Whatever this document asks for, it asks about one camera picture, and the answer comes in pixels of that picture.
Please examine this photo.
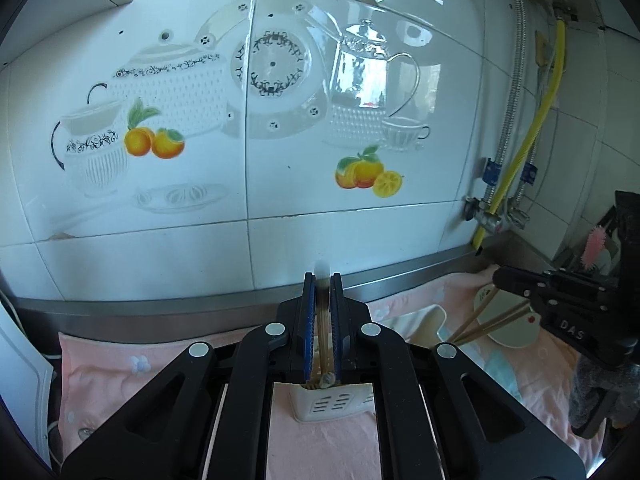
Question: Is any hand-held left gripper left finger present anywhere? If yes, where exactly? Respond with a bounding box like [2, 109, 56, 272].
[60, 272, 318, 480]

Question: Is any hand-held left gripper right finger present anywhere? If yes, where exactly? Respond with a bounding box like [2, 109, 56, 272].
[330, 272, 587, 480]

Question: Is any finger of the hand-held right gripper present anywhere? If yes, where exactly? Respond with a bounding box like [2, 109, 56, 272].
[492, 264, 557, 312]
[543, 268, 622, 293]

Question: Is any brown wooden chopstick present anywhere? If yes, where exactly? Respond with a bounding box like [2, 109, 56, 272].
[461, 308, 533, 347]
[454, 301, 531, 345]
[316, 259, 333, 390]
[448, 286, 498, 342]

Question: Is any white plastic utensil holder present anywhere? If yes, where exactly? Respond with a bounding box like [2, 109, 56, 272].
[291, 304, 449, 424]

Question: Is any pink bottle brush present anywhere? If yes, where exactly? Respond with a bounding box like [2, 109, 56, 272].
[581, 226, 610, 272]

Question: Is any small white plate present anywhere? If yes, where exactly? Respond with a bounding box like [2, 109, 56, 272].
[472, 284, 544, 349]

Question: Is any metal pipe valve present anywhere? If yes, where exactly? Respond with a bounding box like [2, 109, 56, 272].
[462, 194, 505, 234]
[504, 199, 532, 230]

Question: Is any pink printed blanket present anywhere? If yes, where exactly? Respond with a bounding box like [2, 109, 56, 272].
[57, 265, 609, 480]

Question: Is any white plastic board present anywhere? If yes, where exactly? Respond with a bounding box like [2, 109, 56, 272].
[0, 302, 55, 463]

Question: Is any braided metal hose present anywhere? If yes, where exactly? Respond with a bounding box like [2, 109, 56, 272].
[482, 0, 529, 196]
[515, 162, 540, 206]

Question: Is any yellow gas hose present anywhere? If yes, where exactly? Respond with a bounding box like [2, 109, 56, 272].
[472, 19, 568, 258]

